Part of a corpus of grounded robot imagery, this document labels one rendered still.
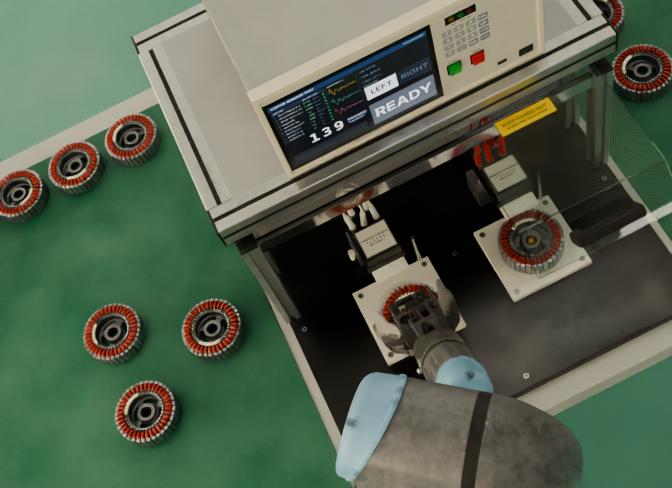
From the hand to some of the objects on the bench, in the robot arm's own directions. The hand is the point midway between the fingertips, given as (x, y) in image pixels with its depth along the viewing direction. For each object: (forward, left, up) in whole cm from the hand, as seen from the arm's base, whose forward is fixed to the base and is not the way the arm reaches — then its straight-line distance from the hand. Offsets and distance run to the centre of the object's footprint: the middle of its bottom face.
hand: (412, 311), depth 167 cm
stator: (+3, +49, -13) cm, 51 cm away
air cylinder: (+21, -22, -6) cm, 31 cm away
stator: (+20, +52, -13) cm, 58 cm away
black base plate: (+6, -12, -8) cm, 16 cm away
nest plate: (+6, -24, -5) cm, 26 cm away
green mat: (+20, +54, -14) cm, 60 cm away
